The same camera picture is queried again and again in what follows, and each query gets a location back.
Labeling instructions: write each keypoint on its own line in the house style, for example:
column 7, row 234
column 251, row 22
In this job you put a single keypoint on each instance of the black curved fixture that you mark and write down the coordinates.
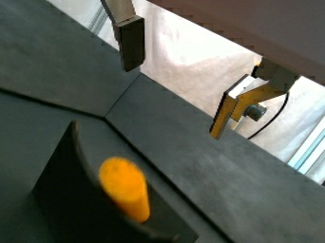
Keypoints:
column 81, row 213

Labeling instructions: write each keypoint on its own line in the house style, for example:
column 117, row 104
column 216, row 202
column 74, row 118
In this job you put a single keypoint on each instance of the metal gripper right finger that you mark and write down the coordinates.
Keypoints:
column 269, row 81

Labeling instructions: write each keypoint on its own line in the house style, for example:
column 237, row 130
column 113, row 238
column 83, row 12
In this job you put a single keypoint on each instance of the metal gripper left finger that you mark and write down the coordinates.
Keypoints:
column 129, row 31

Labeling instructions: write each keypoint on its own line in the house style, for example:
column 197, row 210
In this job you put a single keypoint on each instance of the yellow oval peg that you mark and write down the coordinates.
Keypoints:
column 124, row 182

